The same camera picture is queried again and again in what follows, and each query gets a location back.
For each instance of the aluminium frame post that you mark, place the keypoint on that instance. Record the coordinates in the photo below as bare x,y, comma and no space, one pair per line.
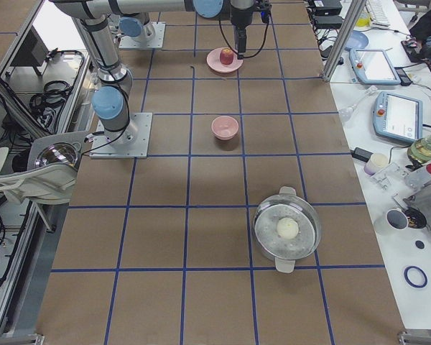
349,22

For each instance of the glass oil bottle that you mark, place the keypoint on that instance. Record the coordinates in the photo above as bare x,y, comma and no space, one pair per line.
419,152

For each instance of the black power adapter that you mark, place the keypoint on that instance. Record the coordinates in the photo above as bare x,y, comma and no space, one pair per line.
361,154

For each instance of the pink plate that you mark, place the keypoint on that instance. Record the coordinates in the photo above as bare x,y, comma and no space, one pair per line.
214,64

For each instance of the upper teach pendant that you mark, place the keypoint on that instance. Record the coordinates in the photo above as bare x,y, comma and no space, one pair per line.
373,67

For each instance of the lower teach pendant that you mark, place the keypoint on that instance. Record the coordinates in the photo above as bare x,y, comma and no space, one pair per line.
398,117

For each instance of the white cup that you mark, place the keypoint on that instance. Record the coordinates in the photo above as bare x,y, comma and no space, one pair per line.
390,222

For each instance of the white chair with steel bowl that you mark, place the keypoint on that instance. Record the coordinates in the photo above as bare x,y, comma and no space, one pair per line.
51,184

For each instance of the teach pendant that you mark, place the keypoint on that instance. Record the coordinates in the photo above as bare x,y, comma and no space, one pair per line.
373,67
398,117

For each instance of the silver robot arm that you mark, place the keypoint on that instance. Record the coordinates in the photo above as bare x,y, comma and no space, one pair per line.
92,17

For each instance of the light blue plate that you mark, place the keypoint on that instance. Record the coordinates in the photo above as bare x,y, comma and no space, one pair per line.
357,40

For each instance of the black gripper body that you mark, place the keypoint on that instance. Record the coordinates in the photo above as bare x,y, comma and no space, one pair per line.
240,19

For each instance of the pink bowl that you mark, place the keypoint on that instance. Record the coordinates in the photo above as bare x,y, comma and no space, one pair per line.
224,127

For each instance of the white steamed bun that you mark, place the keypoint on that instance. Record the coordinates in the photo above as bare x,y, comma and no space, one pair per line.
287,228

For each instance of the lavender candle jar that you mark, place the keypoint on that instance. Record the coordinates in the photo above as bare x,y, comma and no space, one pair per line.
376,162

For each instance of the steel steamer pot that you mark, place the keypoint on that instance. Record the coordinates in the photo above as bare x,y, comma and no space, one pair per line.
285,252

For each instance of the red apple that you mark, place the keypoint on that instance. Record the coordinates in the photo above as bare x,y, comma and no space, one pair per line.
226,56

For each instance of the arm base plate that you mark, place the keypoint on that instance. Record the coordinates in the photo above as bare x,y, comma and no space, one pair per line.
138,36
134,142

